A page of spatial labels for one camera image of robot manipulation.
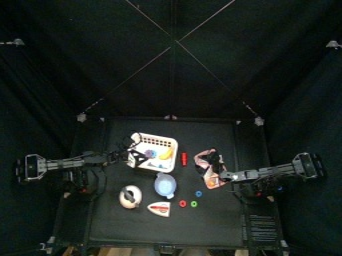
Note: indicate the white text label sticker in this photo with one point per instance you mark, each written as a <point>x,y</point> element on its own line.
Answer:
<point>261,230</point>

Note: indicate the purple toy piece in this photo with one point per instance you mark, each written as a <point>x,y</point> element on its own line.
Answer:
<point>148,153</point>

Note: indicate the white perforated plastic tray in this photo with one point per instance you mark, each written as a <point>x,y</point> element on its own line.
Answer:
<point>159,146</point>

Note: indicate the light blue plastic cup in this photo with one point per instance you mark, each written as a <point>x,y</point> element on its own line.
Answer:
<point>164,185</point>

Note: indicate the white red toy iron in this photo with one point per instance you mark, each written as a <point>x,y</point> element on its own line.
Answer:
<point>159,209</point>

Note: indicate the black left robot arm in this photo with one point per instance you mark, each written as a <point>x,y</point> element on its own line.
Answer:
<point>61,164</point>

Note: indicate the small blue toy piece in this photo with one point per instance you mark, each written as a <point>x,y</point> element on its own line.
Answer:
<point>153,153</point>

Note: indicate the yellow toy banana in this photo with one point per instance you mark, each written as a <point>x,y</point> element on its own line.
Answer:
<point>167,154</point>

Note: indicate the grey frame corner clamp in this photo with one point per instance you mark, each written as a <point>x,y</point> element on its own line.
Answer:
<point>16,42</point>
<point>81,117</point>
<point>259,120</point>
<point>332,44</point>

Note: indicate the white tape roll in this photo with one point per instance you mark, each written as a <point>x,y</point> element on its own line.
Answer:
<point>129,196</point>

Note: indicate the pink plastic toy package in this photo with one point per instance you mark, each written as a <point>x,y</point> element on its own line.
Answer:
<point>205,166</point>

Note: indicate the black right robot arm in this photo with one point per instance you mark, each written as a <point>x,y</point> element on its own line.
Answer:
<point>275,170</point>

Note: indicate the grey frame middle clamp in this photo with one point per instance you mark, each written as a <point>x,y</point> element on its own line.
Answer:
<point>169,117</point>

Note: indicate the red small block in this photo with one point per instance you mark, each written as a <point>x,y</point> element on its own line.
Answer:
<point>183,159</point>

